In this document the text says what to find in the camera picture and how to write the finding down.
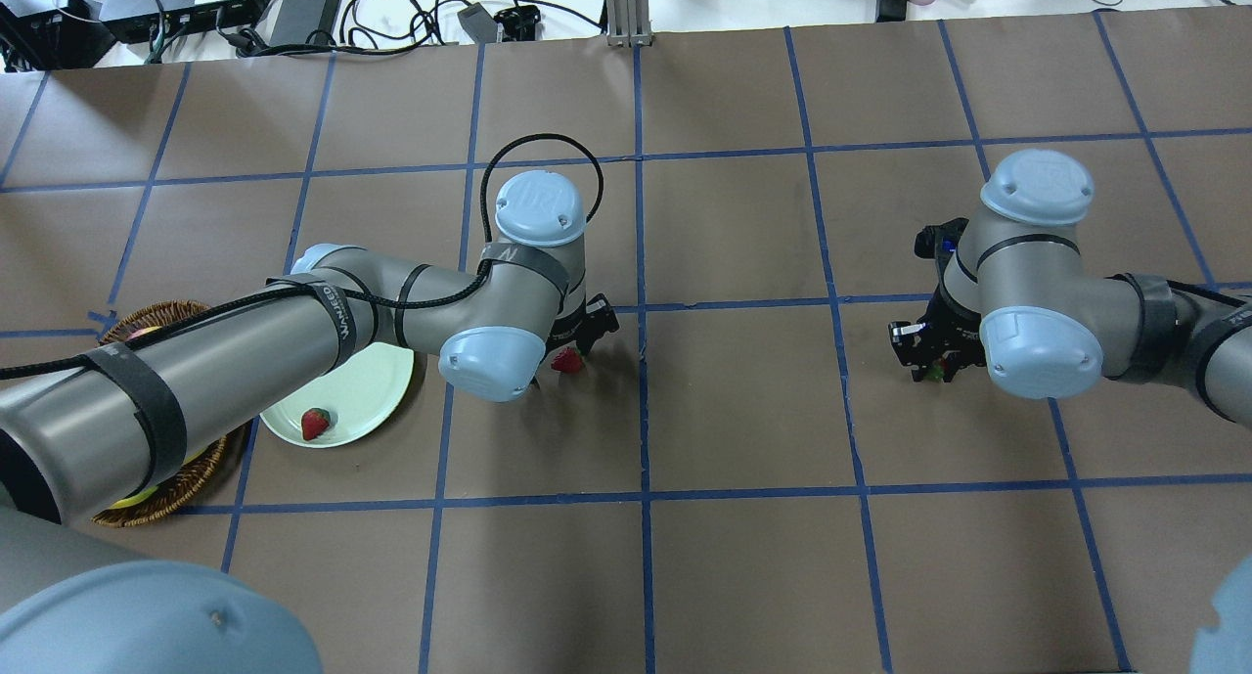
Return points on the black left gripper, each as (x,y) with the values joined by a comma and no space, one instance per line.
(588,330)

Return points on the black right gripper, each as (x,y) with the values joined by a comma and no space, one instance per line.
(947,328)

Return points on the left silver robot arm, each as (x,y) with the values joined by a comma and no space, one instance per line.
(83,432)

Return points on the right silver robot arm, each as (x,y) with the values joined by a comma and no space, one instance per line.
(1152,367)

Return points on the pale green plate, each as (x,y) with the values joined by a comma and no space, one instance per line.
(360,395)

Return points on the black power adapter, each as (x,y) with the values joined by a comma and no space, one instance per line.
(304,22)

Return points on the red yellow apple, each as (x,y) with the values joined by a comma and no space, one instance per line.
(140,332)

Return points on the woven wicker basket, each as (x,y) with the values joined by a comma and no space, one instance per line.
(158,410)

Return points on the yellow banana bunch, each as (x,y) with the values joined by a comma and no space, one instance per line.
(146,492)

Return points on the aluminium frame post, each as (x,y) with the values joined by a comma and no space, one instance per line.
(628,23)

